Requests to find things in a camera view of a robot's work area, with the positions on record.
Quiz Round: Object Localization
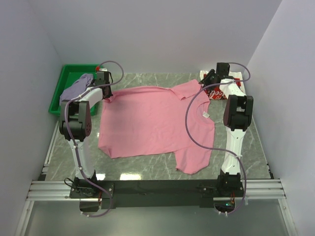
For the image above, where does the pink t-shirt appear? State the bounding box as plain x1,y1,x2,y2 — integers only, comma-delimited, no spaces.
98,80,215,174

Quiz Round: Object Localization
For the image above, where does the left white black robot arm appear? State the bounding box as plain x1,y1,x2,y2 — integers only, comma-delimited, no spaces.
59,67,113,198

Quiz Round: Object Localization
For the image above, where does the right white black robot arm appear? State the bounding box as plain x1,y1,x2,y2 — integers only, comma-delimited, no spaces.
199,62,253,197

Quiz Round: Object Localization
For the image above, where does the lavender t-shirt in bin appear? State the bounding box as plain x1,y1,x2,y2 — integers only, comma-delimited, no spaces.
59,73,94,104

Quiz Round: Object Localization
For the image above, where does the folded red white Coca-Cola t-shirt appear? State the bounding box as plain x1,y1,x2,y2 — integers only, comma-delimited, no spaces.
199,70,246,100

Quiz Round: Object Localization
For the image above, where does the green plastic bin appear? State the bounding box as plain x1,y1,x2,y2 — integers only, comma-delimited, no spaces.
48,64,97,117

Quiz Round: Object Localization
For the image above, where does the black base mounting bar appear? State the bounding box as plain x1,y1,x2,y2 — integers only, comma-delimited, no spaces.
69,179,244,209

